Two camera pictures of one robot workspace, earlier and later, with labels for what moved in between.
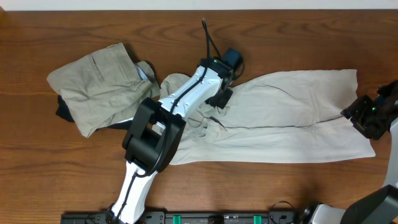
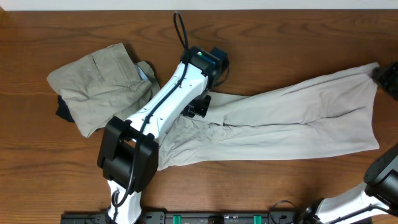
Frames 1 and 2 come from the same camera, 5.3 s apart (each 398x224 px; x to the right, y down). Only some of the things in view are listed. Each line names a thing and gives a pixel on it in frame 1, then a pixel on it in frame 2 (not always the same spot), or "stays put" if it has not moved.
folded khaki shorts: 104,87 stays put
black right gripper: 356,111 -> 384,74
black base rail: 161,217 stays put
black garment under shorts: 63,111 stays put
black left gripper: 219,98 -> 196,108
